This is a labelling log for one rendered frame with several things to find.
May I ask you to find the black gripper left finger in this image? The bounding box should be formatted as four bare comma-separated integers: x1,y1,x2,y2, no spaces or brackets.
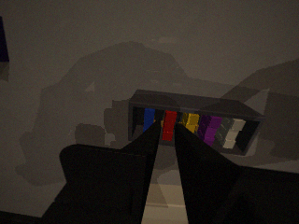
59,120,161,224

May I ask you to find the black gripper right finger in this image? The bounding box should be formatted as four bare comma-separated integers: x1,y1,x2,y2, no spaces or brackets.
175,123,299,224

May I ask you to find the beige shallow tray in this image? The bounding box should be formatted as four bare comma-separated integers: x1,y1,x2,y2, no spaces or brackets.
141,184,189,224

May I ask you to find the red fuse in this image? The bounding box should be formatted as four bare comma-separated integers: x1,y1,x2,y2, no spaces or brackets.
162,110,177,141

